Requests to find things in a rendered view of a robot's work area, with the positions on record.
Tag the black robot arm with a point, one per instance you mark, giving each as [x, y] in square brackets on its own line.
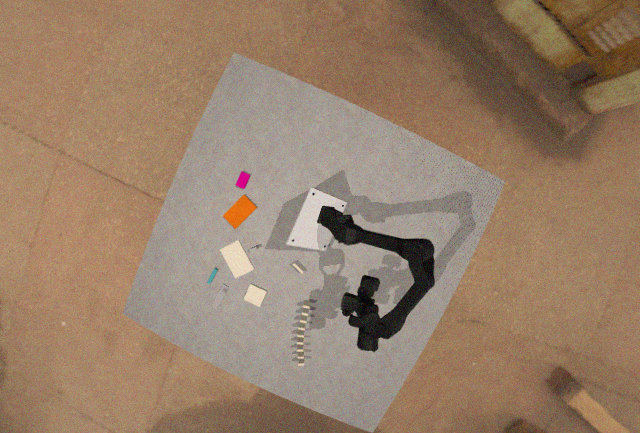
[418, 253]

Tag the magenta rectangular block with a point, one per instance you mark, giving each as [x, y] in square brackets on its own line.
[242, 180]

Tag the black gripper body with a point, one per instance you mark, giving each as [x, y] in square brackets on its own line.
[367, 285]

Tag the teal rectangular block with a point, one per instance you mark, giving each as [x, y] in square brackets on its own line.
[212, 275]

